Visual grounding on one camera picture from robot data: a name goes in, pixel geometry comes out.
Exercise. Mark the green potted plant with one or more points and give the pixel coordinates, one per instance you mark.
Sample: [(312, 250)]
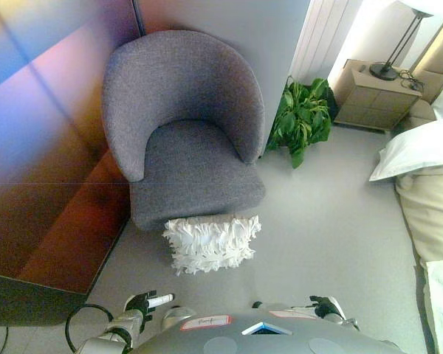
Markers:
[(302, 118)]

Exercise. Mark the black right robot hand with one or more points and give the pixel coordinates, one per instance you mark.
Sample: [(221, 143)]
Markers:
[(325, 306)]

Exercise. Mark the large white bed pillow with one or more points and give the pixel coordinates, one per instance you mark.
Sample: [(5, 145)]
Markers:
[(417, 151)]

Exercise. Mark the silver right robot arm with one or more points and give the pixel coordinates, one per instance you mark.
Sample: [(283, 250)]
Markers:
[(341, 318)]

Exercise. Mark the white fringed pillow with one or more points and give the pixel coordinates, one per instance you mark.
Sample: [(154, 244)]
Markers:
[(210, 243)]

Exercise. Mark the beige padded headboard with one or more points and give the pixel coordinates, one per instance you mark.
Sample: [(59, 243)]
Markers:
[(437, 55)]

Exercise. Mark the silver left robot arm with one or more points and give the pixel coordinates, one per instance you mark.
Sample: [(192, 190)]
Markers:
[(122, 326)]

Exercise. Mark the reddish brown wooden cabinet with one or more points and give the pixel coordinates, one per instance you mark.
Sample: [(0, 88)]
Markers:
[(40, 147)]

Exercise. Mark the beige bedside cabinet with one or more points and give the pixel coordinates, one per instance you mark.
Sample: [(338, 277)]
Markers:
[(376, 99)]

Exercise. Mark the white ribbed wall panel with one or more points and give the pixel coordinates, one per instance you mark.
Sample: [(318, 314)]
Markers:
[(325, 33)]

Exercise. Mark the dark metal table lamp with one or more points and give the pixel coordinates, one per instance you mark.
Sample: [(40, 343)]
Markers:
[(384, 70)]

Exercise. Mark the grey fabric armchair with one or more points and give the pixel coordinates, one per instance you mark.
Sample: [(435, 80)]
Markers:
[(184, 96)]

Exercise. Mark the grey robot torso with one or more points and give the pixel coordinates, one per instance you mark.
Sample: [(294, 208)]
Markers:
[(266, 339)]

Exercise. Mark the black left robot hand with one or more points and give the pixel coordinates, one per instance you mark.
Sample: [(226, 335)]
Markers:
[(142, 302)]

